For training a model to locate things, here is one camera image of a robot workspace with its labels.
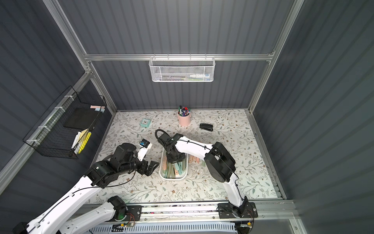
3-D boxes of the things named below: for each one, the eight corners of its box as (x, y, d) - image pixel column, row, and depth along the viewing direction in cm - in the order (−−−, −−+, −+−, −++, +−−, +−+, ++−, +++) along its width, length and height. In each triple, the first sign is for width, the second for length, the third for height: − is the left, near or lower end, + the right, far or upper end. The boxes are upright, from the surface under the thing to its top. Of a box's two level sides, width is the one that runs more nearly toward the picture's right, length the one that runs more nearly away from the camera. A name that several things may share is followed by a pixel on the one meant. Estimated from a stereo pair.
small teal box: (140, 127, 112) (139, 125, 110) (142, 120, 116) (141, 118, 114) (149, 127, 112) (148, 125, 110) (151, 120, 116) (150, 118, 114)
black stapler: (199, 128, 112) (199, 125, 109) (200, 125, 114) (200, 122, 111) (212, 131, 109) (212, 129, 107) (213, 128, 111) (213, 125, 109)
